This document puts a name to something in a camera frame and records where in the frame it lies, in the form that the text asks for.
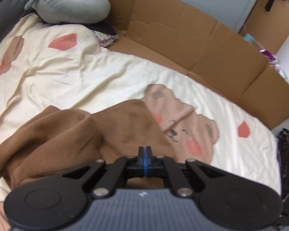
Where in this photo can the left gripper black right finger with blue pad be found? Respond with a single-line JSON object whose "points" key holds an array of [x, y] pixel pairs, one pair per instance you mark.
{"points": [[169, 171]]}

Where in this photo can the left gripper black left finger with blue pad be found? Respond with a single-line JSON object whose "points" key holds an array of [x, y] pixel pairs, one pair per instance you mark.
{"points": [[117, 175]]}

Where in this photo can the black patterned bag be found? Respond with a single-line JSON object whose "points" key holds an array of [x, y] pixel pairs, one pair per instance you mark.
{"points": [[283, 159]]}

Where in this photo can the cream bear print bedsheet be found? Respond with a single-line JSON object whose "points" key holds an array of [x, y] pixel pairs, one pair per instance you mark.
{"points": [[227, 155]]}

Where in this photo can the colourful patterned cloth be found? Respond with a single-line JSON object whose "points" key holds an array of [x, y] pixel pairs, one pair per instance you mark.
{"points": [[105, 39]]}

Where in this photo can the brown cardboard sheet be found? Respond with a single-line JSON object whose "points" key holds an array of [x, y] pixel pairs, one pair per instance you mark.
{"points": [[178, 36]]}

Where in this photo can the grey plush pillow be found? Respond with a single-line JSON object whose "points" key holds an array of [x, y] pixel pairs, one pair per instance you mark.
{"points": [[70, 11]]}

